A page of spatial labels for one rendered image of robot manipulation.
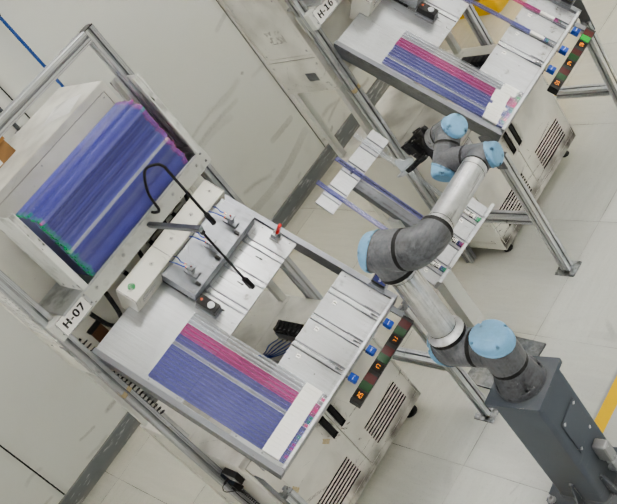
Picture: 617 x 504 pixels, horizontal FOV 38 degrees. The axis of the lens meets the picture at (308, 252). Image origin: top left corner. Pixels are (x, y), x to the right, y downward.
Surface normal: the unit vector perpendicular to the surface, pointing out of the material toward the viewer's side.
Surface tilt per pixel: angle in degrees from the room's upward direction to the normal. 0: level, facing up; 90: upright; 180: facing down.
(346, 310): 43
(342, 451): 90
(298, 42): 90
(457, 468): 0
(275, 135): 90
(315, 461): 90
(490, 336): 8
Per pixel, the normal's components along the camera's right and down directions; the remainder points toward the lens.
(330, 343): 0.04, -0.44
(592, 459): 0.70, -0.02
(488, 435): -0.54, -0.66
